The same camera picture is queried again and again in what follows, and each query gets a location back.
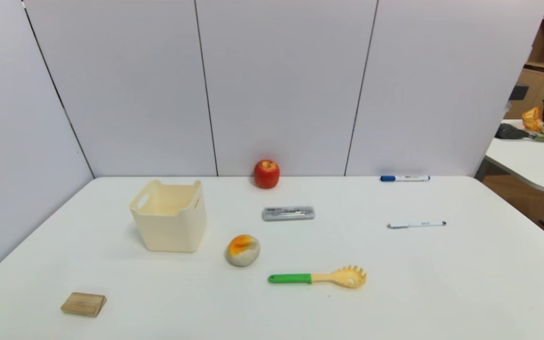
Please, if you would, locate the grey pencil case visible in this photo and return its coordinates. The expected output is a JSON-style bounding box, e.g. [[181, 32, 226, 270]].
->
[[262, 206, 315, 222]]

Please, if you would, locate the cream plastic box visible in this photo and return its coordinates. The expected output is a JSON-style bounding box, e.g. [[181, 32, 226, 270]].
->
[[129, 179, 207, 253]]

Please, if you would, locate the red apple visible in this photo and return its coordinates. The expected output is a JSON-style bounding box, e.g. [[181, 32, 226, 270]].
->
[[254, 160, 281, 189]]

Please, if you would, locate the orange white round bun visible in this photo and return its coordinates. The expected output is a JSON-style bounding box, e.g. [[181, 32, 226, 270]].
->
[[225, 234, 261, 267]]

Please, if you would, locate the white pen black tip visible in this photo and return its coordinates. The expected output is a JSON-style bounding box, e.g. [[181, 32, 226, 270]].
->
[[387, 221, 447, 230]]

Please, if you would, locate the small wooden block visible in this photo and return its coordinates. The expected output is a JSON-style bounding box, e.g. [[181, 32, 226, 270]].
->
[[60, 292, 107, 318]]

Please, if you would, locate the dark brush tool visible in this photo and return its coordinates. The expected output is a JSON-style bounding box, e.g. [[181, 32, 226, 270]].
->
[[495, 124, 544, 143]]

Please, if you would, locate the white side table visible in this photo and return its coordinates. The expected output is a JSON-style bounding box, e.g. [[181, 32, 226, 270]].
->
[[484, 119, 544, 194]]

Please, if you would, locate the orange crumpled bag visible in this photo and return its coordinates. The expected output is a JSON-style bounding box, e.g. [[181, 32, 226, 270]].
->
[[522, 107, 544, 132]]

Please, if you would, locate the green handled pasta spoon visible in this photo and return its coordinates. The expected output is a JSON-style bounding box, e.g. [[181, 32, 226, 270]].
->
[[267, 265, 367, 289]]

